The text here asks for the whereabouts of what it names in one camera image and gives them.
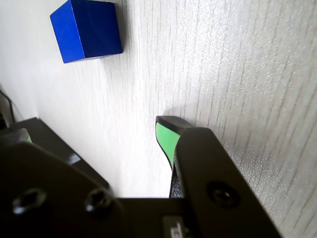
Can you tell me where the blue wooden cube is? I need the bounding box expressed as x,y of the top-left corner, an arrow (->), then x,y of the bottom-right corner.
49,0 -> 124,64

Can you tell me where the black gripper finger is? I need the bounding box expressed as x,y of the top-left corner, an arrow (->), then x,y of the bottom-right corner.
0,118 -> 124,238
155,115 -> 284,238

